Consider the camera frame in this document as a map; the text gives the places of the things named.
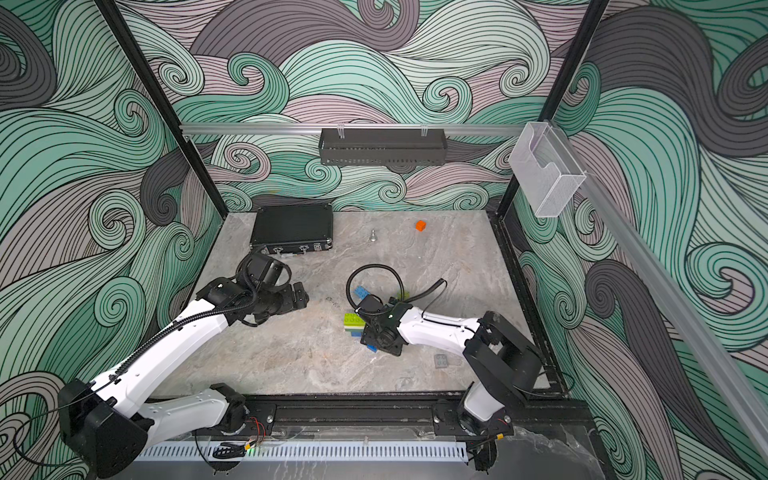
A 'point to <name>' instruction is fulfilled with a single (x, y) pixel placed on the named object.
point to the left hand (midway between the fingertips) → (295, 299)
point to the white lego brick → (354, 327)
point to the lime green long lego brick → (353, 319)
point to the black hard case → (287, 229)
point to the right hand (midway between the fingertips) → (370, 345)
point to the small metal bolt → (373, 237)
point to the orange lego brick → (420, 225)
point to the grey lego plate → (441, 361)
